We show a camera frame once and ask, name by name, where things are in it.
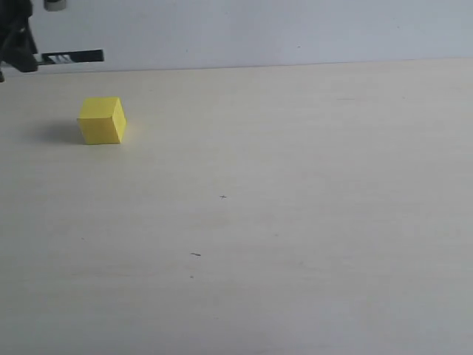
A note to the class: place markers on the yellow cube block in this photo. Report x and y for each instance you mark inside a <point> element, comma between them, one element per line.
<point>102,120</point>

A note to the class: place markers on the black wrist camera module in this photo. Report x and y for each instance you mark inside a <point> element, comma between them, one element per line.
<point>55,5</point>

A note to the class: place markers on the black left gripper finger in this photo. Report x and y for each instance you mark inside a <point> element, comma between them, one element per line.
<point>21,48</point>

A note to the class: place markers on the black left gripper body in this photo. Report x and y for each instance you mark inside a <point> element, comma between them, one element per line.
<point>10,11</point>

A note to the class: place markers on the black and white marker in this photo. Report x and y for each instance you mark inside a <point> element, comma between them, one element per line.
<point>74,57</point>

